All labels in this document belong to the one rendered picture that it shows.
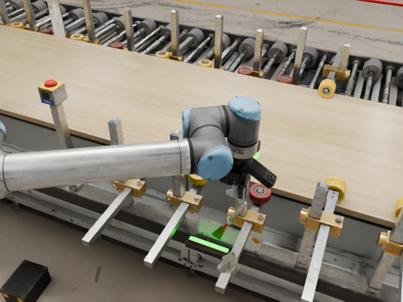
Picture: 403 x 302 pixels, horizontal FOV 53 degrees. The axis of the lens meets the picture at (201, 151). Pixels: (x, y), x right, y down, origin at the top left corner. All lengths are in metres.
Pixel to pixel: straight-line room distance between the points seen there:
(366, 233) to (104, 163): 1.10
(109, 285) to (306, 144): 1.31
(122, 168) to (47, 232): 1.81
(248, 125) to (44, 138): 1.32
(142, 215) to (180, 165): 0.79
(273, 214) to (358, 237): 0.34
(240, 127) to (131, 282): 1.47
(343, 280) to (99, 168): 1.00
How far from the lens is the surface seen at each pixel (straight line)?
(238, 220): 1.48
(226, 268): 1.33
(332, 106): 2.08
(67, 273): 2.48
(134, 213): 1.72
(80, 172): 0.94
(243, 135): 1.11
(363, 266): 1.76
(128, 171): 0.94
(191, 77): 2.22
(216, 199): 1.79
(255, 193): 1.50
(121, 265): 2.44
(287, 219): 1.73
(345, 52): 2.23
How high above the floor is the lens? 1.95
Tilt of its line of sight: 39 degrees down
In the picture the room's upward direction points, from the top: 1 degrees clockwise
